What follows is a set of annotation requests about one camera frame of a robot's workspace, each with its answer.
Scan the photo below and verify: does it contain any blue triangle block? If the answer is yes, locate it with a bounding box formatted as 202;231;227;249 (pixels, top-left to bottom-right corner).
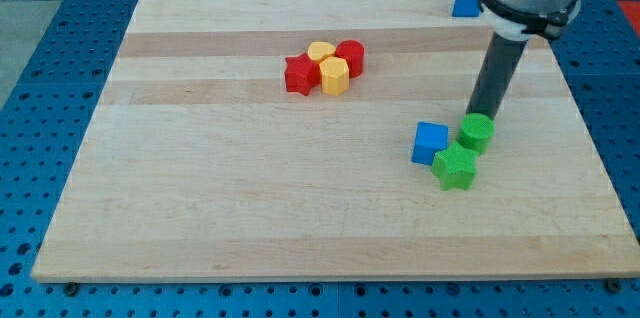
451;0;481;18

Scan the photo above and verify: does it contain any wooden board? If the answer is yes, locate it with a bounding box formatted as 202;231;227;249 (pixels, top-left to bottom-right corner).
31;0;639;283

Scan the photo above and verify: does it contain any red star block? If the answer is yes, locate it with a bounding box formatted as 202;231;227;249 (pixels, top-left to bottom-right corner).
284;53;321;96

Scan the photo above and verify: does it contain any yellow hexagon block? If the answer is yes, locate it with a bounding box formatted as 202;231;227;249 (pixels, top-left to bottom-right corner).
319;57;350;96

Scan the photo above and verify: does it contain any yellow heart block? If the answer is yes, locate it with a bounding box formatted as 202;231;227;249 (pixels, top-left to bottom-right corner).
307;41;336;63

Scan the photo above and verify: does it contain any red cylinder block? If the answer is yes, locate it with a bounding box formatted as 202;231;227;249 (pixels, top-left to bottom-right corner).
335;40;365;78

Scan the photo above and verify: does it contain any blue cube block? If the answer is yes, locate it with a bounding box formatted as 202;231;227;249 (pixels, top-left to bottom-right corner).
411;122;449;165

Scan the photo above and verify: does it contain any green star block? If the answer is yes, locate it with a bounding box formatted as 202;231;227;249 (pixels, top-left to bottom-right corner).
431;141;479;191

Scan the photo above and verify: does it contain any green cylinder block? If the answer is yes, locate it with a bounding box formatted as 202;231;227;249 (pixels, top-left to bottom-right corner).
456;113;495;155

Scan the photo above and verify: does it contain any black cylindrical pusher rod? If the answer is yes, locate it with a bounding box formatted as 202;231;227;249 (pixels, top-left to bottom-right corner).
466;33;527;119

